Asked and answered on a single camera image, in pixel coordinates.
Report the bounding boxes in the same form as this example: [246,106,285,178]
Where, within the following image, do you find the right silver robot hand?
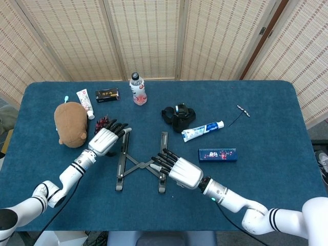
[151,148,204,190]

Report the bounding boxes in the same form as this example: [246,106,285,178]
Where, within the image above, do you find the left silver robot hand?
[88,119,133,157]

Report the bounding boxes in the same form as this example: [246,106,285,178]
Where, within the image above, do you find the black folding laptop stand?
[115,131,169,194]

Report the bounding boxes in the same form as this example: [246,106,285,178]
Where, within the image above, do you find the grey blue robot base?
[106,230,218,246]

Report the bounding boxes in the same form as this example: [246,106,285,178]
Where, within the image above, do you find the dark red grape bunch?
[94,115,113,135]

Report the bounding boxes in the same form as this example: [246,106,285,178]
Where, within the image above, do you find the brown plush toy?
[53,101,89,149]

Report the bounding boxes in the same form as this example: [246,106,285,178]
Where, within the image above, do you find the blue printed rectangular box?
[198,147,238,163]

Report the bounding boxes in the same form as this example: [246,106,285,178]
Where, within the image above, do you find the white tube with red print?
[76,88,96,120]

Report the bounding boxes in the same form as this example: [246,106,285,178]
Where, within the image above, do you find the black box with gold print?
[95,88,120,104]

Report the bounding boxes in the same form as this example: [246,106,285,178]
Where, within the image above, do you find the white and blue toothpaste tube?
[181,120,225,143]

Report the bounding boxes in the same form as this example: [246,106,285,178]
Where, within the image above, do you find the clear bottle with red drink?
[129,72,148,107]

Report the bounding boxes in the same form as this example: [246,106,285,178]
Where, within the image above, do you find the blue table cloth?
[0,80,327,233]

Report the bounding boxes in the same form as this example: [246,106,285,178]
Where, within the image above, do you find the person's olive trousers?
[0,105,19,135]

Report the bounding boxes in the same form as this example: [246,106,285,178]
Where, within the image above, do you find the white box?
[40,230,88,246]

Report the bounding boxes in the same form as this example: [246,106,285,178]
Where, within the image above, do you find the light wood bamboo folding screen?
[0,0,282,108]

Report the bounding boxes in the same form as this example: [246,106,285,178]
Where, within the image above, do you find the grey sneaker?
[314,150,328,185]

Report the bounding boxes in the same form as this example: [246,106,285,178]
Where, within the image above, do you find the black strap camera mount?
[161,102,197,134]

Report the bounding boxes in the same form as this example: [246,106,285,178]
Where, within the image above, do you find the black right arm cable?
[216,203,270,246]

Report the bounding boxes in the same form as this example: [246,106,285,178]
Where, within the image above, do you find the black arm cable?
[216,203,270,246]
[35,176,83,246]

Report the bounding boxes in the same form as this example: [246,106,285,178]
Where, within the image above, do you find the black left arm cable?
[35,176,83,246]

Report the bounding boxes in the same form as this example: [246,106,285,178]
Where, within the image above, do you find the small metal bar with cord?
[228,104,251,128]

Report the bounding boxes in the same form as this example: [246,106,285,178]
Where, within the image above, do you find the black floor cable bundle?
[86,230,110,246]

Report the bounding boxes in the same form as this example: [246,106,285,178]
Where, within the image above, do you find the brown frame bamboo screen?
[239,0,328,129]

